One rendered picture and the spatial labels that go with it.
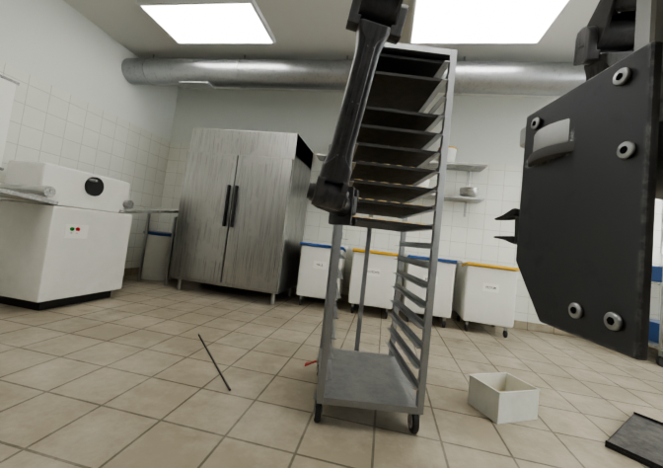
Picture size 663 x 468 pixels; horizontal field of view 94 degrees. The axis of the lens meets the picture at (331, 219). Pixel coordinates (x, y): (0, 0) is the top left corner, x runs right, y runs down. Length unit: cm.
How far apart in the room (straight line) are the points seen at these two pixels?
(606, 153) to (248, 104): 515
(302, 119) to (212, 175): 162
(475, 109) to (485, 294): 247
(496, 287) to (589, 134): 366
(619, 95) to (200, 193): 404
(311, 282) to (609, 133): 366
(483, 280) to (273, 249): 237
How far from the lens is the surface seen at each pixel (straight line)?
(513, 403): 214
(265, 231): 370
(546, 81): 403
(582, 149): 25
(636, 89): 24
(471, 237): 448
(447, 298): 379
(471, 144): 469
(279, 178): 372
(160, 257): 491
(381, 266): 369
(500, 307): 393
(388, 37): 71
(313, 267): 379
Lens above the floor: 85
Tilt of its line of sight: 4 degrees up
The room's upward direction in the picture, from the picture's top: 7 degrees clockwise
